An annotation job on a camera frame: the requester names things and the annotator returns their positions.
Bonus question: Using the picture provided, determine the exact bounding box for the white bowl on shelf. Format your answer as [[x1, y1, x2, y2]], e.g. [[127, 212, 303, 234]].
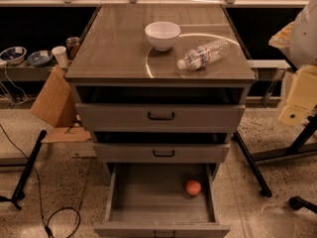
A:
[[0, 47, 27, 65]]

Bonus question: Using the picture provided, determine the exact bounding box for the blue bowl on shelf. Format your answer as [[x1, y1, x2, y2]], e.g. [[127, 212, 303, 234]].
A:
[[27, 51, 53, 67]]

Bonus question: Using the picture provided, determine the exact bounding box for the black stand leg left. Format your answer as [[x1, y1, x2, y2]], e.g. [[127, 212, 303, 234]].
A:
[[0, 130, 47, 210]]

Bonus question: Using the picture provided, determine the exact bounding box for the brown glass jar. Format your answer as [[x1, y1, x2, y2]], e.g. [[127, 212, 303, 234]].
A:
[[66, 37, 80, 60]]

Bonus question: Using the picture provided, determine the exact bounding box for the black stand leg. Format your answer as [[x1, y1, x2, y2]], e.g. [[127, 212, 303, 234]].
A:
[[233, 114, 317, 197], [0, 130, 47, 210]]

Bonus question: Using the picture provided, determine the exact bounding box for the black caster foot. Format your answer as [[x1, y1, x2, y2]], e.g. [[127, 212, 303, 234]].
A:
[[288, 196, 317, 214]]

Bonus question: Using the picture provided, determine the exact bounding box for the white paper cup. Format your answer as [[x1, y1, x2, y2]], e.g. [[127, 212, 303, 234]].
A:
[[52, 46, 68, 67]]

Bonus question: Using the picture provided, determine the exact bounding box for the grey low shelf left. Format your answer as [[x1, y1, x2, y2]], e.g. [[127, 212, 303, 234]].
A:
[[0, 60, 57, 81]]

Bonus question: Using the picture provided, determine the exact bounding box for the grey bottom drawer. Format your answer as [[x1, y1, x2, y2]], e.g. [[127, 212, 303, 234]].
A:
[[95, 164, 230, 238]]

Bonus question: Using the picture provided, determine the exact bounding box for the clear plastic water bottle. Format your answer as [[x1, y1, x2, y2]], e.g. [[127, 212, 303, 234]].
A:
[[177, 39, 230, 70]]

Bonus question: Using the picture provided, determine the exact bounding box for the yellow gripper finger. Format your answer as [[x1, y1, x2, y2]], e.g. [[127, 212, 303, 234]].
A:
[[268, 22, 293, 49], [277, 64, 317, 126]]

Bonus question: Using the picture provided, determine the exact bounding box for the grey drawer cabinet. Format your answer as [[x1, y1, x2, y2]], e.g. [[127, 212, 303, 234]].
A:
[[64, 3, 258, 183]]

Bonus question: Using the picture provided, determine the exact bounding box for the black stand leg right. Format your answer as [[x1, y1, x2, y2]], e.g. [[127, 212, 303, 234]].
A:
[[233, 114, 317, 197]]

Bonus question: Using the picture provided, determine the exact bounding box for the grey middle drawer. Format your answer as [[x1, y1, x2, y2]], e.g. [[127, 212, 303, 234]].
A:
[[94, 132, 230, 164]]

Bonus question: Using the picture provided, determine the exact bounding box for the brown cardboard box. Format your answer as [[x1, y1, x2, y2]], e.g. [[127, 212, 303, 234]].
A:
[[31, 65, 91, 144]]

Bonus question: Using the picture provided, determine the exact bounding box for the red apple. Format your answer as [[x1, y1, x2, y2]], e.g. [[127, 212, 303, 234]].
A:
[[185, 179, 201, 196]]

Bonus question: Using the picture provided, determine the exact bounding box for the black cable on floor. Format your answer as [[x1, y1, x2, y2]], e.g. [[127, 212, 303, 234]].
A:
[[0, 123, 82, 238]]

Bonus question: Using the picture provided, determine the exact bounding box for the grey top drawer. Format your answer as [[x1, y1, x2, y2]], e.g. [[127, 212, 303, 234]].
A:
[[76, 86, 245, 133]]

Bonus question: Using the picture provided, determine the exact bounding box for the grey drawer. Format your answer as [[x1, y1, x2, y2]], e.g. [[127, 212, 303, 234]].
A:
[[94, 132, 230, 164], [76, 86, 245, 133], [95, 164, 230, 238]]

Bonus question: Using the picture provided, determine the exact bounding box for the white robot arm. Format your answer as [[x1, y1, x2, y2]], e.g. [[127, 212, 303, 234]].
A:
[[268, 0, 317, 126]]

